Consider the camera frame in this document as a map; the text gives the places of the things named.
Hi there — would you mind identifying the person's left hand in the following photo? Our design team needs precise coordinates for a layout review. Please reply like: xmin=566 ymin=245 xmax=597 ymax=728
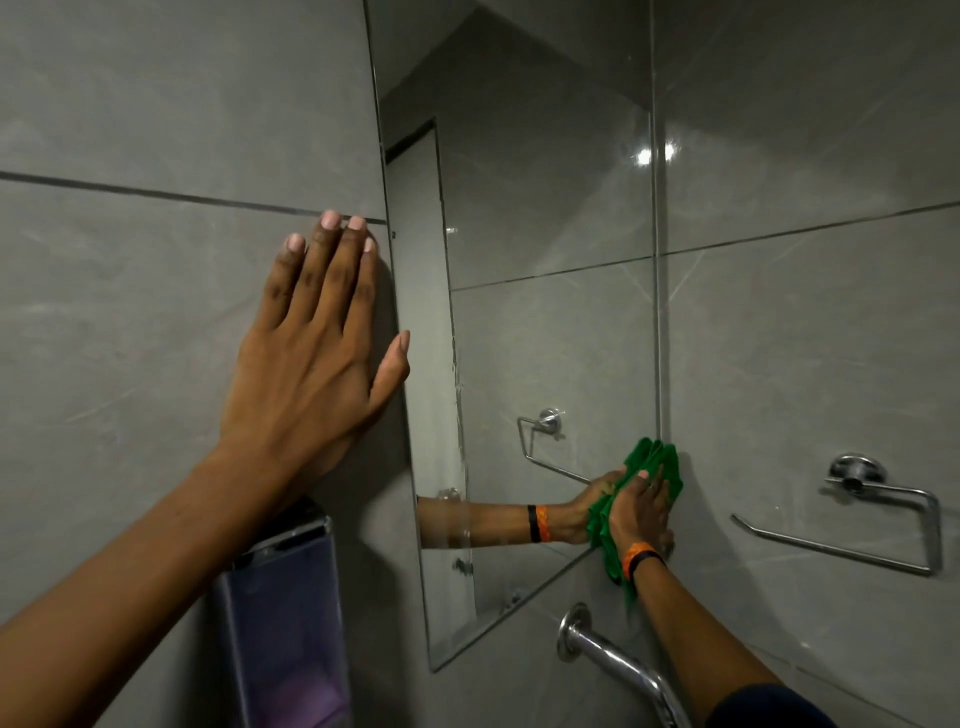
xmin=216 ymin=210 xmax=412 ymax=498

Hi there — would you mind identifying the person's right hand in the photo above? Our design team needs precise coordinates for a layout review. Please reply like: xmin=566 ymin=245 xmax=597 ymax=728
xmin=607 ymin=468 xmax=674 ymax=560

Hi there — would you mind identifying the green cleaning cloth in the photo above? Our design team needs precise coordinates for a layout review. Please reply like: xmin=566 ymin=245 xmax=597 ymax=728
xmin=586 ymin=438 xmax=684 ymax=610

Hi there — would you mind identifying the person's right forearm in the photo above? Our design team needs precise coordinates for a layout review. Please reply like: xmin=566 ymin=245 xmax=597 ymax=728
xmin=628 ymin=556 xmax=760 ymax=728

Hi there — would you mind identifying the person's left forearm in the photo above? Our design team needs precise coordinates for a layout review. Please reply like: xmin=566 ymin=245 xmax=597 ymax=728
xmin=0 ymin=446 xmax=331 ymax=728

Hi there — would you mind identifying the orange and black wristband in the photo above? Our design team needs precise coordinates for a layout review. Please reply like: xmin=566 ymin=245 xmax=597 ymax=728
xmin=620 ymin=541 xmax=668 ymax=585

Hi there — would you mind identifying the chrome curved tap pipe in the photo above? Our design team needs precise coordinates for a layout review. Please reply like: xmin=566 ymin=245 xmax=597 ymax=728
xmin=555 ymin=603 xmax=693 ymax=728

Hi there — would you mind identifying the dark blue sleeve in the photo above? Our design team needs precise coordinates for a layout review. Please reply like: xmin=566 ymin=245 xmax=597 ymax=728
xmin=705 ymin=681 xmax=838 ymax=728

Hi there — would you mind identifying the frameless wall mirror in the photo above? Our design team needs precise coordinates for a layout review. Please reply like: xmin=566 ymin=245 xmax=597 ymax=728
xmin=363 ymin=0 xmax=663 ymax=673

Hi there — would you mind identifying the chrome towel ring holder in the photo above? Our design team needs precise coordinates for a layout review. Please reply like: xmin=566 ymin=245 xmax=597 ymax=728
xmin=730 ymin=453 xmax=944 ymax=579

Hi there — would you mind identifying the translucent wall soap dispenser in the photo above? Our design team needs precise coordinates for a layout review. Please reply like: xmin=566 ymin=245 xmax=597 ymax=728
xmin=209 ymin=498 xmax=355 ymax=728

